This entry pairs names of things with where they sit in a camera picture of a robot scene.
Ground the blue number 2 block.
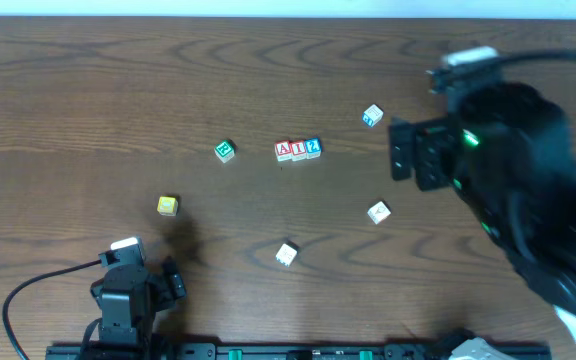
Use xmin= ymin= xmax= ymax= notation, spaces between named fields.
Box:
xmin=304 ymin=138 xmax=322 ymax=159

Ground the plain white wooden block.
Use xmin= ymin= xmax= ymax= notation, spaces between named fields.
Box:
xmin=275 ymin=242 xmax=299 ymax=267

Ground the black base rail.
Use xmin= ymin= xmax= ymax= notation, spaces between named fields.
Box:
xmin=44 ymin=343 xmax=553 ymax=360

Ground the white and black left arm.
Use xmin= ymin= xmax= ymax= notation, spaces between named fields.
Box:
xmin=78 ymin=245 xmax=186 ymax=359

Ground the red letter A block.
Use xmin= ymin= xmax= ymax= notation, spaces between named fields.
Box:
xmin=274 ymin=140 xmax=292 ymax=162

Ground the white block orange letter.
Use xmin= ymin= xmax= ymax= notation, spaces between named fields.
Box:
xmin=367 ymin=201 xmax=391 ymax=224

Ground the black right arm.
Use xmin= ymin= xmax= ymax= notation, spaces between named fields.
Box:
xmin=389 ymin=64 xmax=576 ymax=341

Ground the yellow letter block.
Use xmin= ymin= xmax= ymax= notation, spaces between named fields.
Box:
xmin=157 ymin=196 xmax=178 ymax=216

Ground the red letter I block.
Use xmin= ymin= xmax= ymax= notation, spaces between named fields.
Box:
xmin=289 ymin=140 xmax=307 ymax=161

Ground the white block blue side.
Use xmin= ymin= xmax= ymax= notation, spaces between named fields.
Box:
xmin=362 ymin=104 xmax=384 ymax=127

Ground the green letter R block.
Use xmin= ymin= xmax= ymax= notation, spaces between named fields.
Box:
xmin=214 ymin=139 xmax=236 ymax=163

